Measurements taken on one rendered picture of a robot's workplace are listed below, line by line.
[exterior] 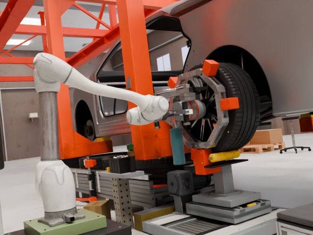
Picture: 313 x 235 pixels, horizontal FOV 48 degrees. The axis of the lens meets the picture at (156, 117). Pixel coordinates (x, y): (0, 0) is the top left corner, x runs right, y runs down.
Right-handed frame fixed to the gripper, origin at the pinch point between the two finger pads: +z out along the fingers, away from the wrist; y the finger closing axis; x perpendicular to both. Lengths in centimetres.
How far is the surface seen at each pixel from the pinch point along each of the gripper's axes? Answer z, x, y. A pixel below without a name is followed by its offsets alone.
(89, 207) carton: -29, -66, -106
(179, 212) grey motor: 22, -74, -51
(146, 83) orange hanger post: 12, 29, -60
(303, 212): -12, -49, 83
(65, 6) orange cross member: 27, 166, -261
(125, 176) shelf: -20, -39, -53
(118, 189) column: -17, -51, -73
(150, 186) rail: 10, -53, -70
